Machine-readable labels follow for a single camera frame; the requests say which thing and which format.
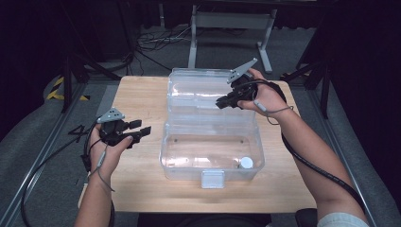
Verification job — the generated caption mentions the person's right hand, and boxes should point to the person's right hand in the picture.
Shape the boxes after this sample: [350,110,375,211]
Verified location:
[236,68,292,119]

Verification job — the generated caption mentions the grey metal floor rail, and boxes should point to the grey metal floor rail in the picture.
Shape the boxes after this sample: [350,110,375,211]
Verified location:
[306,89,377,227]
[0,82,89,227]

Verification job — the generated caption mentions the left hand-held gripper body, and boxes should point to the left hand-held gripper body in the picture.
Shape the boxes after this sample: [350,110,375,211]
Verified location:
[96,107,141,149]

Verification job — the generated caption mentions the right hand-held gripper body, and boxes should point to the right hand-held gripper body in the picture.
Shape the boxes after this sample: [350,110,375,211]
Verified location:
[226,58,258,102]

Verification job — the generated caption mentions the small white round bottle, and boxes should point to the small white round bottle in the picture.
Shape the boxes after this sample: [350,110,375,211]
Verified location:
[237,156,254,169]

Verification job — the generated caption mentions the black rounded chair part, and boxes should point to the black rounded chair part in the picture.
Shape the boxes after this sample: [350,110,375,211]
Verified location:
[295,207,319,227]

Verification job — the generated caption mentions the light grey shirt sleeve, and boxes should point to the light grey shirt sleeve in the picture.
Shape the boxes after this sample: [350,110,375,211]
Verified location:
[316,212,370,227]

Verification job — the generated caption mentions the dark pants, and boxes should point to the dark pants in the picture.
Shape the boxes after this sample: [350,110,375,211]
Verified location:
[136,213,272,227]

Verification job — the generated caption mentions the white floor cable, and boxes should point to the white floor cable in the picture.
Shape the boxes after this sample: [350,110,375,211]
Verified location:
[140,26,192,45]

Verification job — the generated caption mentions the tangle of black floor cables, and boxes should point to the tangle of black floor cables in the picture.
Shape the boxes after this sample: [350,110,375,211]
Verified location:
[135,25,247,72]

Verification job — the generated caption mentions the person's left hand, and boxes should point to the person's left hand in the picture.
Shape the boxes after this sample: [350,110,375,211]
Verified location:
[89,124,134,179]

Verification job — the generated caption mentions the left hand-held gripper black cable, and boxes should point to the left hand-held gripper black cable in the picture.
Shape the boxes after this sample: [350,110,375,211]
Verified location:
[20,121,116,227]

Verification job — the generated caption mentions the grey wrist strap cord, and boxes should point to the grey wrist strap cord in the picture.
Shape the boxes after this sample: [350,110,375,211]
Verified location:
[94,150,116,193]
[253,98,295,126]

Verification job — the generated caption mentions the grey metal stand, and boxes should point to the grey metal stand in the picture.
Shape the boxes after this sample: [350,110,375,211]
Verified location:
[187,4,278,74]

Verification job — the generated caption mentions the black floor tape mark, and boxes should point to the black floor tape mark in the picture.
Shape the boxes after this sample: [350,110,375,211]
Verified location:
[67,125,96,140]

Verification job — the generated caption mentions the thin grey metal post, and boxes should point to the thin grey metal post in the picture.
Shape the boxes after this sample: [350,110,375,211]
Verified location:
[157,3,166,28]

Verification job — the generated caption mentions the clear plastic storage box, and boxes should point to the clear plastic storage box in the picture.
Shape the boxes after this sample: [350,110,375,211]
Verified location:
[159,67,266,190]

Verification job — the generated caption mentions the black tripod stand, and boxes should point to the black tripod stand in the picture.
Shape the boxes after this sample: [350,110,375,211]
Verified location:
[280,56,334,120]
[60,51,135,114]

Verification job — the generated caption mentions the yellow and black floor tape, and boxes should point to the yellow and black floor tape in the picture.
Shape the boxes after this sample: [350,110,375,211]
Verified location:
[46,76,91,102]

